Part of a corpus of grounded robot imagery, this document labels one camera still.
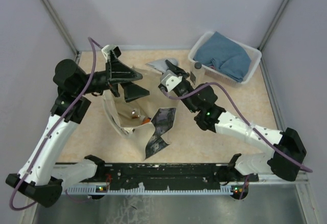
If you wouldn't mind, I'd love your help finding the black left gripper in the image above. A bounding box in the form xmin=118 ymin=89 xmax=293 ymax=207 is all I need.
xmin=77 ymin=49 xmax=150 ymax=102

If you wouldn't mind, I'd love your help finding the clear square bottle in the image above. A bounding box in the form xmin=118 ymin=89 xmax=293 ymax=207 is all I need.
xmin=190 ymin=62 xmax=205 ymax=87

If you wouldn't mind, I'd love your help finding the cream canvas tote bag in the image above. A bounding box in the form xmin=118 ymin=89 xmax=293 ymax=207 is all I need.
xmin=102 ymin=67 xmax=178 ymax=161

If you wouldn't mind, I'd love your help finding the grey tube white cap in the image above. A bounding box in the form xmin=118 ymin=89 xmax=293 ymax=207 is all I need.
xmin=146 ymin=58 xmax=179 ymax=73

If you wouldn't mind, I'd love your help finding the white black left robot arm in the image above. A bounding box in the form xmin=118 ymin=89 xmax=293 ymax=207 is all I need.
xmin=6 ymin=58 xmax=150 ymax=208

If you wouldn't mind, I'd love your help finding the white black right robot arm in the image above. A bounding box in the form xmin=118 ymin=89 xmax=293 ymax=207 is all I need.
xmin=159 ymin=60 xmax=310 ymax=182

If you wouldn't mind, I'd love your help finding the orange blue tube in bag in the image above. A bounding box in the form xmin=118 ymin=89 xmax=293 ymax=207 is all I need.
xmin=142 ymin=117 xmax=151 ymax=125

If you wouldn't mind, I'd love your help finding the blue folded towel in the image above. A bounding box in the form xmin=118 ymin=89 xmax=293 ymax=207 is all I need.
xmin=193 ymin=32 xmax=251 ymax=83

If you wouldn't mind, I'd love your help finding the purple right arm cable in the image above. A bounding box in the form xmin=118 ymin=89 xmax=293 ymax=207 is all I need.
xmin=159 ymin=82 xmax=314 ymax=201

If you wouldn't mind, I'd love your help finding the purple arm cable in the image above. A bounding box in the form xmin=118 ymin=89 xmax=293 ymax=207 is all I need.
xmin=9 ymin=36 xmax=103 ymax=211
xmin=159 ymin=82 xmax=314 ymax=201

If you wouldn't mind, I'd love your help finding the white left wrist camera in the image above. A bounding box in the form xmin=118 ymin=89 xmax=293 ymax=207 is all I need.
xmin=101 ymin=45 xmax=121 ymax=61

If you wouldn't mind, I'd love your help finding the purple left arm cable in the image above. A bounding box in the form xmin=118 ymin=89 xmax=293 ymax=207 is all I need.
xmin=9 ymin=36 xmax=103 ymax=211

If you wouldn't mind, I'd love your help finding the aluminium frame rail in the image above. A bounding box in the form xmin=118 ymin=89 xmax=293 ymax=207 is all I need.
xmin=40 ymin=0 xmax=79 ymax=56

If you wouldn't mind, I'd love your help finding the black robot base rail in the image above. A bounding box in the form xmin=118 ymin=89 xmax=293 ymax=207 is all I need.
xmin=83 ymin=163 xmax=259 ymax=195

